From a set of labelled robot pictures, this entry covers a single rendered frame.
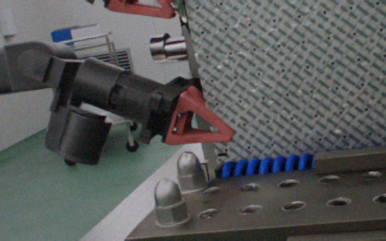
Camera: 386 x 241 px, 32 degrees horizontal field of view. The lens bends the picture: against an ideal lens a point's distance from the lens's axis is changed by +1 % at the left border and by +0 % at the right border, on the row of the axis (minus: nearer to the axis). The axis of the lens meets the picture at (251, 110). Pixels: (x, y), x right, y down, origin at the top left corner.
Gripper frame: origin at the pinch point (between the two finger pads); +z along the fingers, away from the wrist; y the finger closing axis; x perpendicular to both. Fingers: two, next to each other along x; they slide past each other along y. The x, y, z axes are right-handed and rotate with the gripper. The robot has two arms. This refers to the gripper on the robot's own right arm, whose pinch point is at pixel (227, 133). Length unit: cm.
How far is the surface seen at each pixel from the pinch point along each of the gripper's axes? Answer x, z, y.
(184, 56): 4.9, -10.0, -8.2
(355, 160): 4.8, 15.3, 6.4
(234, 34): 11.9, -2.7, 0.3
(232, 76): 7.0, -1.5, 0.2
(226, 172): -3.4, 1.9, 3.7
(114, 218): -29.1, -17.2, -20.1
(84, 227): -178, -103, -247
